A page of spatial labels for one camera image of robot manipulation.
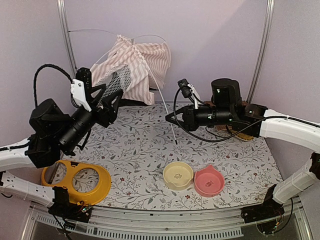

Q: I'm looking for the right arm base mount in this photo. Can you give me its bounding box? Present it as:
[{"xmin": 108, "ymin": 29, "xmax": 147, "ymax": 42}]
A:
[{"xmin": 241, "ymin": 184, "xmax": 285, "ymax": 223}]

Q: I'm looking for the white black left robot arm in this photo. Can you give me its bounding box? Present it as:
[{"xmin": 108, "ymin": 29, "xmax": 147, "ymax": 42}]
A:
[{"xmin": 0, "ymin": 85, "xmax": 124, "ymax": 217}]

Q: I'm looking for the brown woven mat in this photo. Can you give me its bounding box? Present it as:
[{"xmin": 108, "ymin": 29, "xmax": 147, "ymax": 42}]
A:
[{"xmin": 204, "ymin": 100, "xmax": 248, "ymax": 106}]

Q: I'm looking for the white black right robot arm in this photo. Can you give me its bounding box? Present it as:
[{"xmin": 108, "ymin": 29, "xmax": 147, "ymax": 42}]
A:
[{"xmin": 166, "ymin": 78, "xmax": 320, "ymax": 218}]

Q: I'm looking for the right aluminium frame post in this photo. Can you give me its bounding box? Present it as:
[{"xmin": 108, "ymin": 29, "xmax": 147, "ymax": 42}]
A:
[{"xmin": 246, "ymin": 0, "xmax": 275, "ymax": 104}]

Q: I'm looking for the pink striped pet tent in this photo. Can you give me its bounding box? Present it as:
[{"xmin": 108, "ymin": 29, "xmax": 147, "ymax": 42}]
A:
[{"xmin": 90, "ymin": 35, "xmax": 171, "ymax": 105}]

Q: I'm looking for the yellow bamboo mat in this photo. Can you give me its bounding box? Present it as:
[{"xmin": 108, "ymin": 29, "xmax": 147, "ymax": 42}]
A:
[{"xmin": 215, "ymin": 125, "xmax": 254, "ymax": 142}]

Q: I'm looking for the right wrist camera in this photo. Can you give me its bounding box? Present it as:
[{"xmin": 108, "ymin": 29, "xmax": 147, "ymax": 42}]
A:
[{"xmin": 177, "ymin": 78, "xmax": 201, "ymax": 110}]

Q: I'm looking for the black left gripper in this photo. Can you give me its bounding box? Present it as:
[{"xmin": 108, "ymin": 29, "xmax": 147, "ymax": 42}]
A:
[{"xmin": 57, "ymin": 84, "xmax": 125, "ymax": 153}]

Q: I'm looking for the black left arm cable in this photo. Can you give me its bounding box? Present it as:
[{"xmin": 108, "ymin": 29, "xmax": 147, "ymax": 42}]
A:
[{"xmin": 32, "ymin": 63, "xmax": 76, "ymax": 108}]

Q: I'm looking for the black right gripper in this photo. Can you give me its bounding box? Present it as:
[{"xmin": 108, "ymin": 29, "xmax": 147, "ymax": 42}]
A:
[{"xmin": 166, "ymin": 103, "xmax": 234, "ymax": 131}]

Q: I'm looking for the aluminium front rail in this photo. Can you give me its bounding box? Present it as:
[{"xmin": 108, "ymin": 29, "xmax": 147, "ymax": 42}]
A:
[{"xmin": 21, "ymin": 197, "xmax": 315, "ymax": 240}]

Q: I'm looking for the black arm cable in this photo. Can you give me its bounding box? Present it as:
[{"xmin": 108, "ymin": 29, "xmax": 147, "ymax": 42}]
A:
[
  {"xmin": 32, "ymin": 63, "xmax": 76, "ymax": 108},
  {"xmin": 173, "ymin": 87, "xmax": 320, "ymax": 144}
]

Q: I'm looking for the white tent pole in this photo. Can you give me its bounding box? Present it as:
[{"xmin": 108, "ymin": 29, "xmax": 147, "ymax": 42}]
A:
[{"xmin": 67, "ymin": 29, "xmax": 179, "ymax": 146}]

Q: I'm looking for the pink pet bowl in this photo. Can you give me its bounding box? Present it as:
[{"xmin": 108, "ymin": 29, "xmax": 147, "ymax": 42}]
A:
[{"xmin": 194, "ymin": 164, "xmax": 225, "ymax": 198}]

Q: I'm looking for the aluminium frame post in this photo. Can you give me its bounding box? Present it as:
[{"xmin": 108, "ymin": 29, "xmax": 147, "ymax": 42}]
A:
[
  {"xmin": 56, "ymin": 0, "xmax": 77, "ymax": 77},
  {"xmin": 246, "ymin": 0, "xmax": 275, "ymax": 104}
]

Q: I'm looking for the yellow double bowl holder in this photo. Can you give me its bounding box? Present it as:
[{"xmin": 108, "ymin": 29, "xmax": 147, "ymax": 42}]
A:
[{"xmin": 41, "ymin": 159, "xmax": 112, "ymax": 205}]

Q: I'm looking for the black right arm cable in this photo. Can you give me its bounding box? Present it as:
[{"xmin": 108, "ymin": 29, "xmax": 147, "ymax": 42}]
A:
[{"xmin": 173, "ymin": 87, "xmax": 320, "ymax": 144}]

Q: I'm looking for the cream pet bowl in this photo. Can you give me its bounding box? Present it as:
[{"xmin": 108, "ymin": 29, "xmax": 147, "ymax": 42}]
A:
[{"xmin": 162, "ymin": 161, "xmax": 194, "ymax": 191}]

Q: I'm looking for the left aluminium frame post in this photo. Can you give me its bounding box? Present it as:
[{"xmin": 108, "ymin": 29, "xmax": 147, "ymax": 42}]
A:
[{"xmin": 56, "ymin": 0, "xmax": 77, "ymax": 77}]

